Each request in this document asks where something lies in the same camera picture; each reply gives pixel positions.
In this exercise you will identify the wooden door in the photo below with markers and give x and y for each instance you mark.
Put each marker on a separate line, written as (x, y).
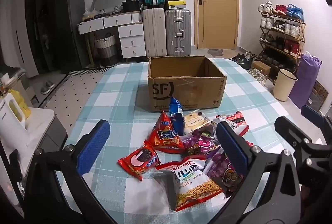
(217, 18)

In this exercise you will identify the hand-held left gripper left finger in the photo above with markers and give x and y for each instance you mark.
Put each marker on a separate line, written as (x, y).
(93, 147)

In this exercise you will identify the red black noodle packet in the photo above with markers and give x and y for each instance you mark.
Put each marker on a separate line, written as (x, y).
(233, 118)

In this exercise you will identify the black refrigerator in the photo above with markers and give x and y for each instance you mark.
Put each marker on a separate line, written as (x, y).
(67, 31)

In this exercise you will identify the grey slipper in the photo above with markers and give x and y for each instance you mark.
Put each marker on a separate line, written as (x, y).
(50, 84)
(44, 89)

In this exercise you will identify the white dresser with drawers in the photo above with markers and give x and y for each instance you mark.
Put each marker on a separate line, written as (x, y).
(132, 39)

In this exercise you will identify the yellow black shoe box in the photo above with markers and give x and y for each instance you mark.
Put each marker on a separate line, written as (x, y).
(176, 5)

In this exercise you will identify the red cookie packet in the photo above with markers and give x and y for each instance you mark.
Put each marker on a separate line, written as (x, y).
(137, 160)

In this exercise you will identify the cream cake packet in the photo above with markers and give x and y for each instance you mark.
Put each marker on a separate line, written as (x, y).
(194, 121)

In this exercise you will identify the red white round-print packet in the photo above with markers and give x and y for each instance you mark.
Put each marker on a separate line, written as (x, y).
(249, 143)

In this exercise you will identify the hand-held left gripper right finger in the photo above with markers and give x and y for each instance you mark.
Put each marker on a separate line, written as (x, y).
(230, 147)

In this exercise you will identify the brown patterned mat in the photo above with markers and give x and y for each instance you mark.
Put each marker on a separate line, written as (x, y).
(317, 96)

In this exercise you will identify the blue cookie packet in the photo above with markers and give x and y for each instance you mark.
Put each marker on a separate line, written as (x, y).
(175, 115)

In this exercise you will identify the white side cabinet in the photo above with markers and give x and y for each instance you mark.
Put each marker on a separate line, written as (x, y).
(44, 120)

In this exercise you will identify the arched mirror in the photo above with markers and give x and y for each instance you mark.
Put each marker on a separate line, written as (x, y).
(103, 2)

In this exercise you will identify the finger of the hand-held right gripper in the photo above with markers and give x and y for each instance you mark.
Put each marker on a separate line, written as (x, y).
(311, 110)
(293, 131)

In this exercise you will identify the brown cardboard box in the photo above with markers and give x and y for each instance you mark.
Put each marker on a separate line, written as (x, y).
(181, 94)

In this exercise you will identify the black bag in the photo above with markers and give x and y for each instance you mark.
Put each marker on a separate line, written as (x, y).
(131, 0)

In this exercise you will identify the beige suitcase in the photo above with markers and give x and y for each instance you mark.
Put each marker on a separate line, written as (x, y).
(154, 31)

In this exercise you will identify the white orange noodle snack bag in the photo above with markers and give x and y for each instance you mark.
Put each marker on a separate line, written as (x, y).
(193, 183)

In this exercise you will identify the cream bucket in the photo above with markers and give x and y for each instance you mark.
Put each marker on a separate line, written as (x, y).
(284, 86)

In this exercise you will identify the grey white laundry basket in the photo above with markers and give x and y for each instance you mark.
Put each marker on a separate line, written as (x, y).
(106, 51)

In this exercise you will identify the red triangular chip bag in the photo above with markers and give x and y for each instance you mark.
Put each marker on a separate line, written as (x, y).
(163, 138)

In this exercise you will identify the yellow bag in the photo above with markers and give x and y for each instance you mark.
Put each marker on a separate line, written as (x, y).
(22, 104)

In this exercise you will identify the white woven shoes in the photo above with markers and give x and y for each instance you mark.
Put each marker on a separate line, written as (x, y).
(256, 77)

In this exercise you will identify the dark sneakers pile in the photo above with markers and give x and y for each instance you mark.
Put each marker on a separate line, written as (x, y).
(242, 60)

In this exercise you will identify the purple candy bag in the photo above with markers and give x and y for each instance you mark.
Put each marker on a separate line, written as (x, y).
(220, 172)
(199, 144)

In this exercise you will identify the silver suitcase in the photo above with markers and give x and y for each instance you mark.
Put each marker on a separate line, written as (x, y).
(179, 31)

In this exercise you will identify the white plastic jug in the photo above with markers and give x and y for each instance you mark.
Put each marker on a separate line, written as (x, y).
(13, 130)

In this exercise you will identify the small cardboard box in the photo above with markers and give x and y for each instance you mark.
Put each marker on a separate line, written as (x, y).
(260, 68)

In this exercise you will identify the shoe rack with shoes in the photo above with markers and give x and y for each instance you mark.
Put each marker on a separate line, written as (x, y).
(290, 29)

